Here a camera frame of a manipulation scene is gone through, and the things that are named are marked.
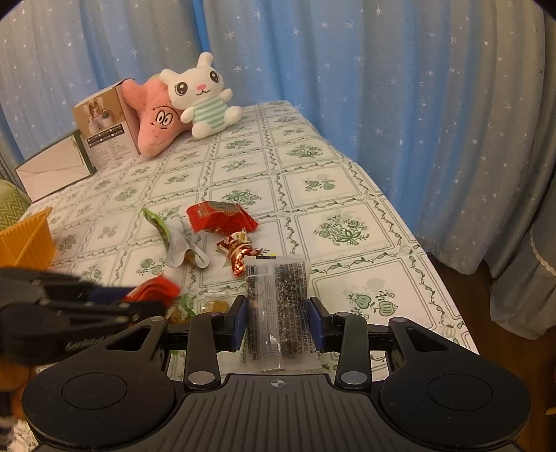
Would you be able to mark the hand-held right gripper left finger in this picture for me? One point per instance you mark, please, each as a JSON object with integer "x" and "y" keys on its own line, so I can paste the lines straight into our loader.
{"x": 238, "y": 326}

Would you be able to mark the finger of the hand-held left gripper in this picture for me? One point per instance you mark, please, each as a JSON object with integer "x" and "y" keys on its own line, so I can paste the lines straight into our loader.
{"x": 52, "y": 287}
{"x": 113, "y": 313}

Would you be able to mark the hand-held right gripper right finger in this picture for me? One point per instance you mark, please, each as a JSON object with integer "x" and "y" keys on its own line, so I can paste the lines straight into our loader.
{"x": 314, "y": 326}

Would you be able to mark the clear packet with dark snack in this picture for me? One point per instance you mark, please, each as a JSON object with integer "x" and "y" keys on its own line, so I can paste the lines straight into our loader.
{"x": 291, "y": 300}

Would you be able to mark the plain red snack packet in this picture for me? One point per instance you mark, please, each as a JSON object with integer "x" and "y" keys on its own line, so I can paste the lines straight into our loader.
{"x": 152, "y": 289}

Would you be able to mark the orange plastic basket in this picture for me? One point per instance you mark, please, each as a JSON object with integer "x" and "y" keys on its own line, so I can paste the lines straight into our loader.
{"x": 26, "y": 241}

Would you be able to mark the small red candy packet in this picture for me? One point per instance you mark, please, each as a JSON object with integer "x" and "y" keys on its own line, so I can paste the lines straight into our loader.
{"x": 239, "y": 254}

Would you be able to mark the yellow candy in clear wrapper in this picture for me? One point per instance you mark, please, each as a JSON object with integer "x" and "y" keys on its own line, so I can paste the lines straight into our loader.
{"x": 216, "y": 307}

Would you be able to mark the orange cloth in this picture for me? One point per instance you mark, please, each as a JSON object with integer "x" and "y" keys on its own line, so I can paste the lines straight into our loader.
{"x": 13, "y": 378}

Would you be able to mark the green yellow candy packet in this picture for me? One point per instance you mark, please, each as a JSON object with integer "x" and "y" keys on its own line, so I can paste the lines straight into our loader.
{"x": 180, "y": 310}

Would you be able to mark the green patterned cushion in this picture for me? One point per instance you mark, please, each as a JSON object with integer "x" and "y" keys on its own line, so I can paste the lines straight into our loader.
{"x": 11, "y": 204}

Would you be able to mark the white snack packet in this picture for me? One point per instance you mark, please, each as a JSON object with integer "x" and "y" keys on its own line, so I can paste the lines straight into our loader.
{"x": 180, "y": 243}

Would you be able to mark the green snack packet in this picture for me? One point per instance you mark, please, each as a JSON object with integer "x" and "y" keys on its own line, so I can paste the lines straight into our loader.
{"x": 158, "y": 226}

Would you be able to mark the large red snack packet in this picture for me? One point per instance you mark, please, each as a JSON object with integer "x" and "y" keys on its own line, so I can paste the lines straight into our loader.
{"x": 219, "y": 216}

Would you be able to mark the white cardboard box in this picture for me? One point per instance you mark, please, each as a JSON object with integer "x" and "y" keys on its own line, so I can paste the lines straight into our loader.
{"x": 52, "y": 167}

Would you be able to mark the green floral tablecloth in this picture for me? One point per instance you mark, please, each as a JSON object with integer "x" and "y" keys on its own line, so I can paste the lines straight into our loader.
{"x": 304, "y": 182}

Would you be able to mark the brown product box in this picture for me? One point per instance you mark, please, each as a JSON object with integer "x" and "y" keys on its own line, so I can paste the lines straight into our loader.
{"x": 110, "y": 130}

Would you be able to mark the pink star plush toy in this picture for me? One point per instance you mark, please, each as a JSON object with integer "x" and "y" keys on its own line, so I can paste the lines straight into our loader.
{"x": 156, "y": 121}

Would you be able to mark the grey lace-trimmed curtain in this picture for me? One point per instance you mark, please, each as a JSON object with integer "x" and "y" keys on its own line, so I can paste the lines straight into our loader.
{"x": 525, "y": 282}

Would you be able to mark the white bunny plush toy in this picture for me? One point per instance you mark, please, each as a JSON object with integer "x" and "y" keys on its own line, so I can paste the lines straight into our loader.
{"x": 197, "y": 93}

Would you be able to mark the blue star curtain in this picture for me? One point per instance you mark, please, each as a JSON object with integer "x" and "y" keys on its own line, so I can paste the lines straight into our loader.
{"x": 391, "y": 87}
{"x": 87, "y": 43}

